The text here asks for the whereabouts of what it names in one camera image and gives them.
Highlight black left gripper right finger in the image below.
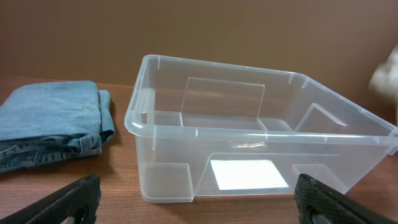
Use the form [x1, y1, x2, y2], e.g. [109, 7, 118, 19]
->
[294, 174, 397, 224]

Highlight folded blue denim jeans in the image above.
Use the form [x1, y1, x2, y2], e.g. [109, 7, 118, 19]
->
[1, 81, 115, 173]

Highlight clear plastic storage container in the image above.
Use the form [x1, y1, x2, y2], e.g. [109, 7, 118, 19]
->
[124, 55, 397, 203]

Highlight white label on container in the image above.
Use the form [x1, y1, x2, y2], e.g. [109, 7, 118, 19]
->
[210, 160, 289, 190]

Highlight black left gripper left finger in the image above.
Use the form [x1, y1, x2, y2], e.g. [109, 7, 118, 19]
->
[1, 174, 101, 224]

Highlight cream cloth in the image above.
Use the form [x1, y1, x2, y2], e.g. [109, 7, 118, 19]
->
[369, 45, 397, 118]

